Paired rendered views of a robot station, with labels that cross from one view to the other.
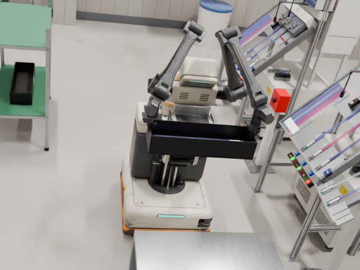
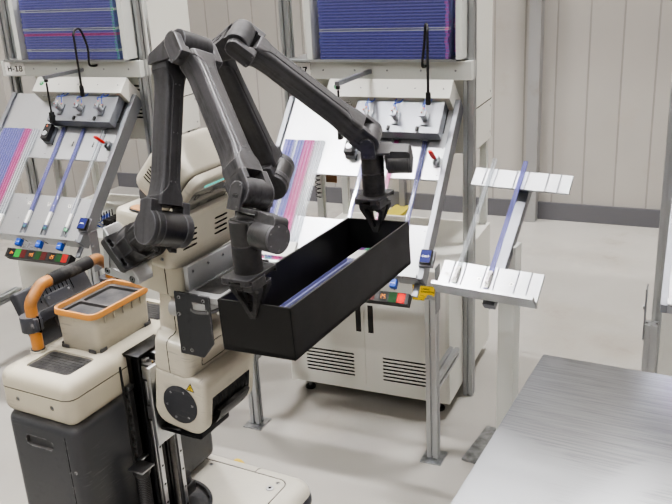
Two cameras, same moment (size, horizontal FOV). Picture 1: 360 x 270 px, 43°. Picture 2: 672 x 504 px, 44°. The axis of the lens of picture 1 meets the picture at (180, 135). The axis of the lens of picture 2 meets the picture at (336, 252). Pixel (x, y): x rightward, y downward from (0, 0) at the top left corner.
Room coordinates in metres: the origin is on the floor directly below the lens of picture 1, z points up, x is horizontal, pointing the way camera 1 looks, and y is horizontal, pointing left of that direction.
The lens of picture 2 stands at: (0.83, 1.14, 1.76)
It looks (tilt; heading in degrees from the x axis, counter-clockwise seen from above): 20 degrees down; 313
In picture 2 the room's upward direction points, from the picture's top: 3 degrees counter-clockwise
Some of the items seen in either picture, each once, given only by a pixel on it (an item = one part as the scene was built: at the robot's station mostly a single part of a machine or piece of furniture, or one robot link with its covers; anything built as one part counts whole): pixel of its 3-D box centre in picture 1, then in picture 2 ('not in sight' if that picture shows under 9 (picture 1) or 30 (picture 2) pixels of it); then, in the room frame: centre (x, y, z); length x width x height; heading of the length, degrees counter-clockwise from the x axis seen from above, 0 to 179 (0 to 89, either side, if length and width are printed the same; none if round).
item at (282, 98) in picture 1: (269, 130); not in sight; (3.47, -0.77, 0.39); 0.24 x 0.24 x 0.78; 19
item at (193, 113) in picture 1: (189, 122); (221, 294); (2.34, -0.04, 0.99); 0.28 x 0.16 x 0.22; 104
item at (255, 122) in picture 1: (256, 120); (373, 186); (2.13, -0.39, 1.21); 0.10 x 0.07 x 0.07; 104
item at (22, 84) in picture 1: (23, 82); not in sight; (3.40, 1.43, 0.41); 0.57 x 0.17 x 0.11; 19
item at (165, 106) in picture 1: (177, 105); (104, 315); (2.73, 0.06, 0.87); 0.23 x 0.15 x 0.11; 104
